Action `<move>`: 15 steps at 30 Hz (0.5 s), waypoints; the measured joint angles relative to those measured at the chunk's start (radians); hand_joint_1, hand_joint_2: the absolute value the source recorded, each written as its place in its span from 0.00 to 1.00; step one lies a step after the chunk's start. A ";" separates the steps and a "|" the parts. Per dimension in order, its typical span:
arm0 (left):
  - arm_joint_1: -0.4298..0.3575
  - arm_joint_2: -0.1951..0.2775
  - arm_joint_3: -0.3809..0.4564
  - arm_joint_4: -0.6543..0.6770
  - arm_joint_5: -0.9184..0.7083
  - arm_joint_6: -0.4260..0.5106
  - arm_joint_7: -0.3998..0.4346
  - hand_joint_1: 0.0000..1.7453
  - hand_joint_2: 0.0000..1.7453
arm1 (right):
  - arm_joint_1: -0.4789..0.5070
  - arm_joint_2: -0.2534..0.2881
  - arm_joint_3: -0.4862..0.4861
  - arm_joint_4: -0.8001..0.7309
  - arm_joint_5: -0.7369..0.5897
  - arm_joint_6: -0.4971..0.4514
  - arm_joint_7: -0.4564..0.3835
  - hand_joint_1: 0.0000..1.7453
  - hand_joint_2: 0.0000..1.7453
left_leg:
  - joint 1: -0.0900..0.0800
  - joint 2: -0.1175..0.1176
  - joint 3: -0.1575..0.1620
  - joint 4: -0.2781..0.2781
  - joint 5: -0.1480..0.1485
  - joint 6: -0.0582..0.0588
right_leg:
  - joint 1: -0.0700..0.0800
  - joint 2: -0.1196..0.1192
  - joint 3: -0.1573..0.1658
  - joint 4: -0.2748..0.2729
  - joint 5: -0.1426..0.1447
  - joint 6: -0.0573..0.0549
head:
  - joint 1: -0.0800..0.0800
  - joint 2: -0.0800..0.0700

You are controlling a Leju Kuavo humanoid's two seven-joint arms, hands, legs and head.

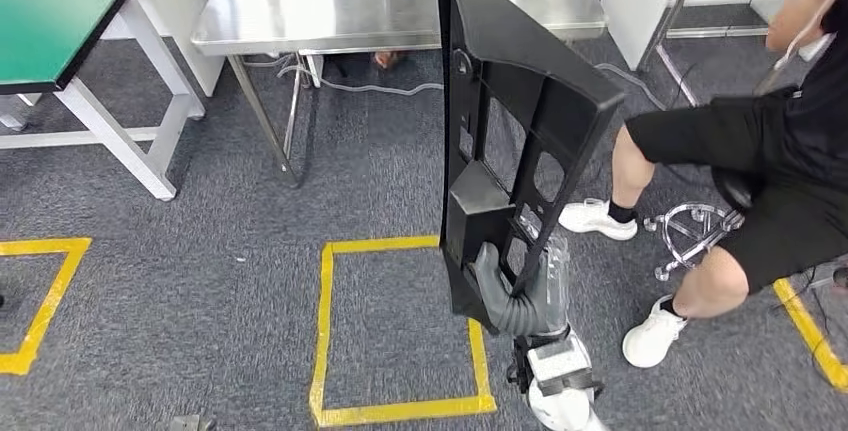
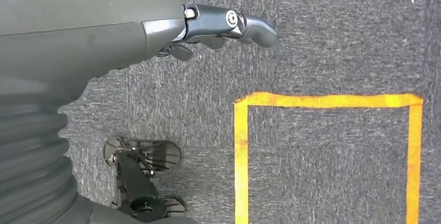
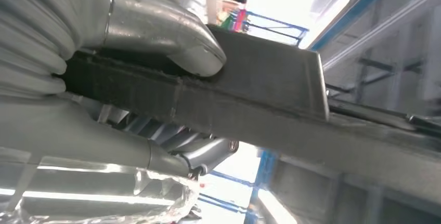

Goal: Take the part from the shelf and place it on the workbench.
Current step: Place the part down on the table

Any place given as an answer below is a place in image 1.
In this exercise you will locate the seated person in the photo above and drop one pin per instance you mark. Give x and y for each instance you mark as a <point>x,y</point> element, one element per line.
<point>795,150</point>

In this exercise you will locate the chrome swivel stool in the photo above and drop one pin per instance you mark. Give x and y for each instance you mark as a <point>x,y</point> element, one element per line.
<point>732,189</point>

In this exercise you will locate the person's forearm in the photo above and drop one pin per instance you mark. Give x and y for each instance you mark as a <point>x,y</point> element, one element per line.
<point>792,20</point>

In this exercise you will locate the person behind workbench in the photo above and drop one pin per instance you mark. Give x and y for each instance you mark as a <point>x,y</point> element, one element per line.
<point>387,60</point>

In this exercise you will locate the black plastic panel part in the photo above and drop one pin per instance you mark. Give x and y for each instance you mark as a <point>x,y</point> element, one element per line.
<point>517,30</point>

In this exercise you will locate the steel side table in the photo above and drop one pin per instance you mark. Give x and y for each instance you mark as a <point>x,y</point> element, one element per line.
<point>715,32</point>

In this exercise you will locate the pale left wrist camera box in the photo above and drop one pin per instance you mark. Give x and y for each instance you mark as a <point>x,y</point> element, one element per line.
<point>189,424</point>

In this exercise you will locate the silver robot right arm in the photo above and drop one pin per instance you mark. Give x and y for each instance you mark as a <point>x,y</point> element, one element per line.
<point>563,415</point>

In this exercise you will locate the yellow floor tape square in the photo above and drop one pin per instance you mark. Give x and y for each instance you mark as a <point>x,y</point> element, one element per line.
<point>397,411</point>

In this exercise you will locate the green table white frame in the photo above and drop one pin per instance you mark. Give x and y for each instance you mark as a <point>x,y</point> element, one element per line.
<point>60,4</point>

